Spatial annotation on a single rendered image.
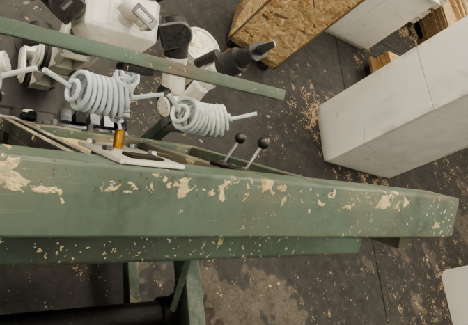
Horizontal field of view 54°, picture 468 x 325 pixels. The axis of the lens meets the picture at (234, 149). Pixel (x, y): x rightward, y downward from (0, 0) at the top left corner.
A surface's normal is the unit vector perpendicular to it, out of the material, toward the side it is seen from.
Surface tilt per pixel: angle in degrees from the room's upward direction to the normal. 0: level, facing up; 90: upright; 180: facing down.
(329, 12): 90
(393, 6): 90
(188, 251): 30
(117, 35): 68
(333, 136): 90
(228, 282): 0
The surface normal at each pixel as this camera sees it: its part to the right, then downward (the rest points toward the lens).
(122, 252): 0.58, 0.15
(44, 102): 0.59, -0.37
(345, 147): -0.81, -0.21
